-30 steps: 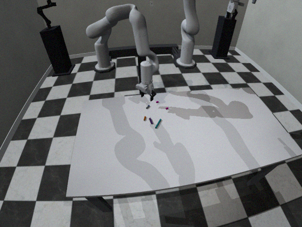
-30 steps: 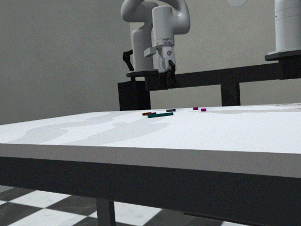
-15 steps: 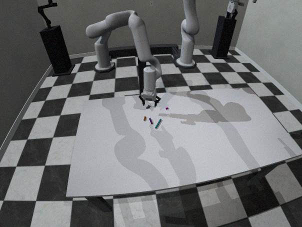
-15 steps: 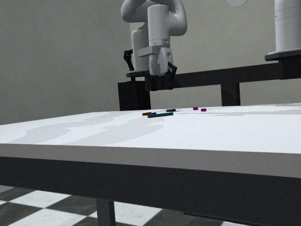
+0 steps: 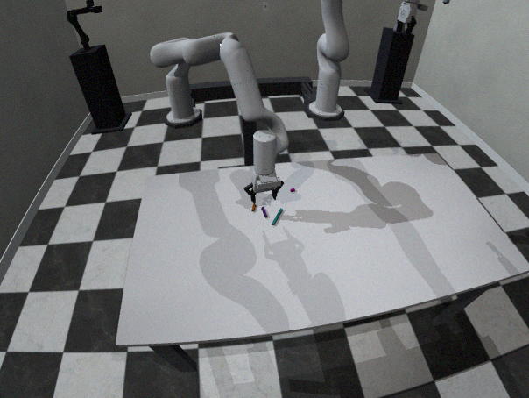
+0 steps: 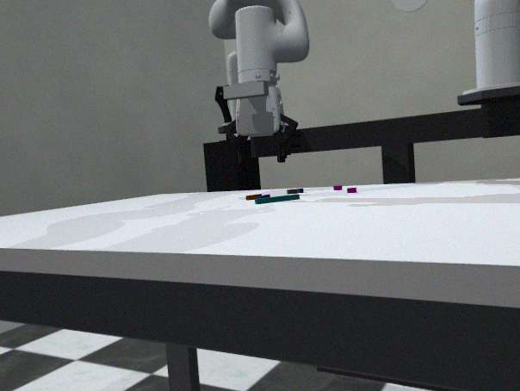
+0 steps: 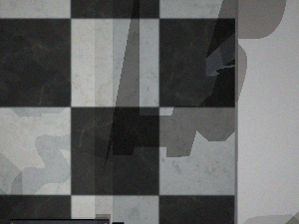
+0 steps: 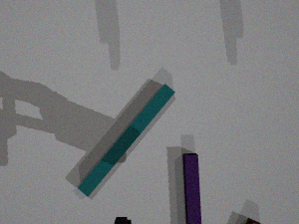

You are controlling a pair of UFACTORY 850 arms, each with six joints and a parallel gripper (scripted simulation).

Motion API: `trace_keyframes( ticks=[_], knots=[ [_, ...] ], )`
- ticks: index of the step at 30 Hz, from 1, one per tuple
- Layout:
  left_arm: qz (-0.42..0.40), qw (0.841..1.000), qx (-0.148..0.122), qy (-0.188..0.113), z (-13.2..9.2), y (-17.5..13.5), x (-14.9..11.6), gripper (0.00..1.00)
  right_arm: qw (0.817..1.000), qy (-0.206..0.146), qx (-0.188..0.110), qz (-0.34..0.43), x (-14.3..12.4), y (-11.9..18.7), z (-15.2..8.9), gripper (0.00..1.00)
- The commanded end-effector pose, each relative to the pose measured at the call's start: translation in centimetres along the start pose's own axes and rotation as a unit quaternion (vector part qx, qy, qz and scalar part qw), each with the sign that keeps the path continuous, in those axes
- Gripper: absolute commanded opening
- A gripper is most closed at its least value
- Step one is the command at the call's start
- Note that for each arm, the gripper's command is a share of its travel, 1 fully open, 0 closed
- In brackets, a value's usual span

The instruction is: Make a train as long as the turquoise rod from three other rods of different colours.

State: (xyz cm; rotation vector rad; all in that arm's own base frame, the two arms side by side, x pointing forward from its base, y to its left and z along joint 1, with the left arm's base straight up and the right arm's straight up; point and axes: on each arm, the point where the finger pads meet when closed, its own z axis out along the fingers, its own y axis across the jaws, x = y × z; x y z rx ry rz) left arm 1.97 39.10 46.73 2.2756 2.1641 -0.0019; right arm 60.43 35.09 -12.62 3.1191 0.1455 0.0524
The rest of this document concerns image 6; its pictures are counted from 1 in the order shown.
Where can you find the turquoise rod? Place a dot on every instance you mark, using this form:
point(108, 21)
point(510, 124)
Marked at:
point(277, 199)

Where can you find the brown rectangular bar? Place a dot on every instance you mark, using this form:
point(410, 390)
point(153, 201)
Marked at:
point(252, 197)

